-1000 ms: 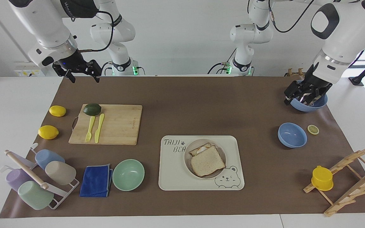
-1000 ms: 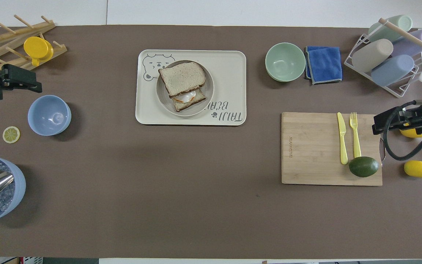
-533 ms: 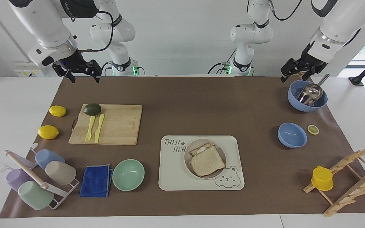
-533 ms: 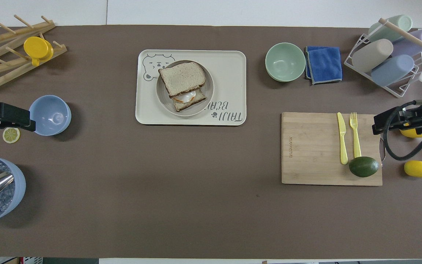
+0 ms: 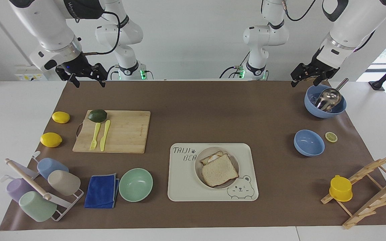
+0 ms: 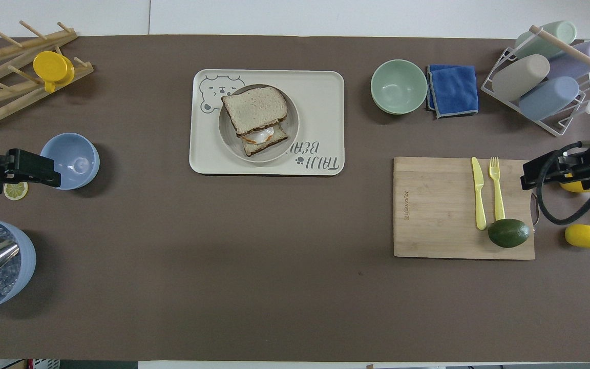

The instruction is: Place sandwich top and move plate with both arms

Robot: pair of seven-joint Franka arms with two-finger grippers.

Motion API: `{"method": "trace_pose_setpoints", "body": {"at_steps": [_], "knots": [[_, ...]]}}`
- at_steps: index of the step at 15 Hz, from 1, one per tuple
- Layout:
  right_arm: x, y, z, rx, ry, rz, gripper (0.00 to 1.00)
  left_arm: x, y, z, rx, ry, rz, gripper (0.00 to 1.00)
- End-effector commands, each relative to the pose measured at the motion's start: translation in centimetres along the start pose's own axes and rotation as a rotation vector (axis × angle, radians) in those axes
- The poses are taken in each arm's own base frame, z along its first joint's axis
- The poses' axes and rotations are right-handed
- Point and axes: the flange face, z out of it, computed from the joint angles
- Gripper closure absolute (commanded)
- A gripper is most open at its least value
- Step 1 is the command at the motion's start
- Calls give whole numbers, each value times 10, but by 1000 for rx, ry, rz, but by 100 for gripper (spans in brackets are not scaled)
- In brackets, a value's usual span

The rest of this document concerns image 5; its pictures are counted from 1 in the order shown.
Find yellow plastic fork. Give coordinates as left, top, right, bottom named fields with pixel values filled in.
left=89, top=123, right=102, bottom=151

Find purple plastic cup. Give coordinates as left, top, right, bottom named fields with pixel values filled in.
left=6, top=178, right=35, bottom=203

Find sandwich bread slice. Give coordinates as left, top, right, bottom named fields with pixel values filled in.
left=201, top=154, right=240, bottom=187

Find green avocado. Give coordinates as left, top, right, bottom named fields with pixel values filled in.
left=88, top=109, right=108, bottom=123

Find black cable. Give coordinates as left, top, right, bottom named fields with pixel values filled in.
left=281, top=0, right=318, bottom=22
left=107, top=65, right=120, bottom=81
left=75, top=11, right=121, bottom=56
left=219, top=50, right=251, bottom=79

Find yellow lemon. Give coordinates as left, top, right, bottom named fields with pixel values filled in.
left=52, top=111, right=71, bottom=124
left=40, top=132, right=63, bottom=148

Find sandwich base with filling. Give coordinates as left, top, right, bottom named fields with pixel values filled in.
left=199, top=151, right=230, bottom=166

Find blue folded cloth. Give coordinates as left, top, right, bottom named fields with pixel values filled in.
left=84, top=173, right=120, bottom=209

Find yellow plastic cup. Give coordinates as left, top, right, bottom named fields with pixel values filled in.
left=329, top=174, right=353, bottom=203

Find white cup rack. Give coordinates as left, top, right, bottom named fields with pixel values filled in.
left=0, top=151, right=85, bottom=222

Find yellow plastic knife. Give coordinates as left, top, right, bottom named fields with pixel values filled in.
left=100, top=120, right=111, bottom=152

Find large blue bowl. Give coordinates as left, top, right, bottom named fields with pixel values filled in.
left=304, top=84, right=347, bottom=118

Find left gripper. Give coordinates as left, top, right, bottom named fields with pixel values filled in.
left=291, top=50, right=340, bottom=88

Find green bowl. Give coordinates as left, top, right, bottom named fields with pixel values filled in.
left=118, top=168, right=154, bottom=203

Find wooden dish rack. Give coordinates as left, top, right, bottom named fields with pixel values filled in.
left=321, top=153, right=386, bottom=230

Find small blue bowl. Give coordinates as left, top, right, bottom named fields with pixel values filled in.
left=293, top=129, right=325, bottom=157

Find wooden cutting board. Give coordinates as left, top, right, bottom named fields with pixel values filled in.
left=72, top=110, right=151, bottom=154

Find beige plastic cup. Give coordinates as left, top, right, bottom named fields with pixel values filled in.
left=47, top=170, right=81, bottom=196

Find white wall socket box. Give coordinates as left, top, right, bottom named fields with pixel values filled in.
left=14, top=65, right=48, bottom=82

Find cream bear-print plate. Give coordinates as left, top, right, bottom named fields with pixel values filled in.
left=167, top=143, right=259, bottom=202

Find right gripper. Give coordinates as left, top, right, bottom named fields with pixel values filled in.
left=55, top=53, right=108, bottom=88

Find green plastic cup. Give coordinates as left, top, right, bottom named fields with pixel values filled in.
left=18, top=190, right=58, bottom=223

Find blue plastic cup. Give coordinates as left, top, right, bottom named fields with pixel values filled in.
left=37, top=157, right=69, bottom=180

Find metal ladle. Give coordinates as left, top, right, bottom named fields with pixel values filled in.
left=315, top=78, right=349, bottom=112

